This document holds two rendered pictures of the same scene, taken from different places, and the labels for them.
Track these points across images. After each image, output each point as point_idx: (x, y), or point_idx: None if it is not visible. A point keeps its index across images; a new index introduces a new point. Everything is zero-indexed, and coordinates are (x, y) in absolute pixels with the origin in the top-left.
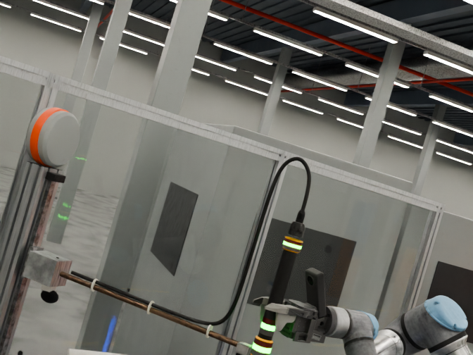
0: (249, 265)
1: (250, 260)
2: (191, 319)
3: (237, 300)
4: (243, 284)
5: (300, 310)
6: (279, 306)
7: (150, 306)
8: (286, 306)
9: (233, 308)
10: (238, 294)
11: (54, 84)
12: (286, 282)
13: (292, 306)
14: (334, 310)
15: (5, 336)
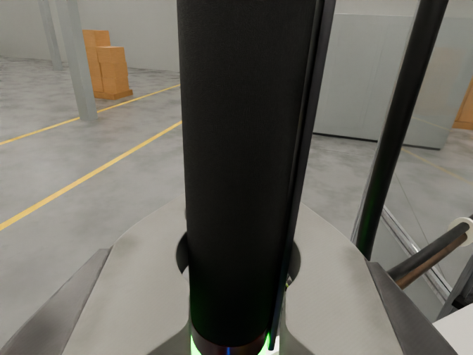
0: (411, 51)
1: (419, 13)
2: (404, 260)
3: (362, 218)
4: (383, 153)
5: (32, 327)
6: (153, 212)
7: (453, 223)
8: (134, 238)
9: (356, 242)
10: (366, 194)
11: None
12: (179, 71)
13: (164, 337)
14: None
15: None
